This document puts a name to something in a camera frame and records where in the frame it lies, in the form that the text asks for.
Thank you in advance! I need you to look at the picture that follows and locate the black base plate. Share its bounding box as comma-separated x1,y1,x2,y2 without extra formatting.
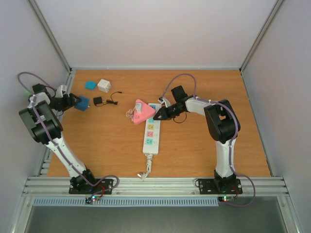
195,179,243,195
69,178,120,195

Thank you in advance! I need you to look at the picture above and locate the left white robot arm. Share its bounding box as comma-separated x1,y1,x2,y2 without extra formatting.
19,84,98,194

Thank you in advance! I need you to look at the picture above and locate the pink triangular socket adapter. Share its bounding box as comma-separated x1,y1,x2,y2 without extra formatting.
132,99,156,125

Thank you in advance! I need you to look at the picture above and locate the blue cube socket adapter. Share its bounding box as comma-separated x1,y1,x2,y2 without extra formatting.
74,96,90,111

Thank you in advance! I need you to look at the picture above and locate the white cube plug with picture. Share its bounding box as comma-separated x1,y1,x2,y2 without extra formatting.
97,79,112,93

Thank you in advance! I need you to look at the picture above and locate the left aluminium rail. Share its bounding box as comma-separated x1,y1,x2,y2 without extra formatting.
38,71,74,177

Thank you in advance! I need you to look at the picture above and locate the left small circuit board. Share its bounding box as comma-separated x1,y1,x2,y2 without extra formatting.
85,196,101,204

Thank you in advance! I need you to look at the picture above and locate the white power strip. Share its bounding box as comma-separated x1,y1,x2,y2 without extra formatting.
142,117,161,155

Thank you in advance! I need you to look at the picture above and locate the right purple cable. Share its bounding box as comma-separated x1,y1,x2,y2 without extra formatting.
157,73,256,207

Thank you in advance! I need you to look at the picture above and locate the aluminium corner post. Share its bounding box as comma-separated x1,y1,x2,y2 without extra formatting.
239,0,285,74
27,0,72,73

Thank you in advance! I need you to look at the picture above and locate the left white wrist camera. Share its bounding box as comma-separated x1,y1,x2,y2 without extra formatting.
55,84,68,98

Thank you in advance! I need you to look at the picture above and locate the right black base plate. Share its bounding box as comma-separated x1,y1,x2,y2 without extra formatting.
195,179,243,195

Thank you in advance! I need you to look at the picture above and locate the grey slotted cable duct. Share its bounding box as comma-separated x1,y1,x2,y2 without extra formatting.
33,197,219,207

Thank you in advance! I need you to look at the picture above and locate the small circuit board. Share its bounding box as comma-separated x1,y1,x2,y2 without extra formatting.
85,196,101,204
218,196,236,202

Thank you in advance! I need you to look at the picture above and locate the teal cube plug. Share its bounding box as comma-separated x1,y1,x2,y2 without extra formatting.
85,81,97,90

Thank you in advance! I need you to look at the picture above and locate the left aluminium corner post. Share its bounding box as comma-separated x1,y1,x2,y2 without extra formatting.
27,0,72,73

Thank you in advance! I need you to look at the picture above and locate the black thin adapter cable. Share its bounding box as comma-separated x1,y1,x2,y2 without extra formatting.
102,91,122,106

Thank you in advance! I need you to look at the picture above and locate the small white charger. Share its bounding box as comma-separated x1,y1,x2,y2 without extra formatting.
135,102,142,114

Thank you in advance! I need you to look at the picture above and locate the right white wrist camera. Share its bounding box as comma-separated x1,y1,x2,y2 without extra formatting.
158,97,171,108

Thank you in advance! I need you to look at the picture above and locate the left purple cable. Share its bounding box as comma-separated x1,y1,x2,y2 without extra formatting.
17,72,121,195

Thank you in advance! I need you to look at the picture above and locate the right aluminium corner post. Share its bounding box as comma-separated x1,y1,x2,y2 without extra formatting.
239,0,285,74

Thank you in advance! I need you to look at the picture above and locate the purple cable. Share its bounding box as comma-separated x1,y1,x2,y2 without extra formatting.
17,72,121,195
157,73,256,207

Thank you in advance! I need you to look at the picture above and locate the black plug adapter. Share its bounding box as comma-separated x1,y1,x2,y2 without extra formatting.
93,97,103,107

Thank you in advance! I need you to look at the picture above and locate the white power strip cord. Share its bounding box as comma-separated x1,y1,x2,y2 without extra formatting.
136,154,154,180

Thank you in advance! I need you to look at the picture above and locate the right small circuit board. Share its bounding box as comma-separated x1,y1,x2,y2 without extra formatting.
218,196,236,202

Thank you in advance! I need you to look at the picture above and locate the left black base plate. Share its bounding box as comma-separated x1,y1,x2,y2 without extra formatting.
69,178,120,195

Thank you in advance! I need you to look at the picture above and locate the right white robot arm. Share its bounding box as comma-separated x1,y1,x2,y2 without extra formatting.
153,86,241,194

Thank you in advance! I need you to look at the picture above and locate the front aluminium rail frame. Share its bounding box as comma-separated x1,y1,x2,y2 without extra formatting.
22,177,289,197

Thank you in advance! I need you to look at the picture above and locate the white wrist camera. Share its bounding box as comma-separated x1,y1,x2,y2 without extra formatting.
55,84,68,98
158,97,171,108

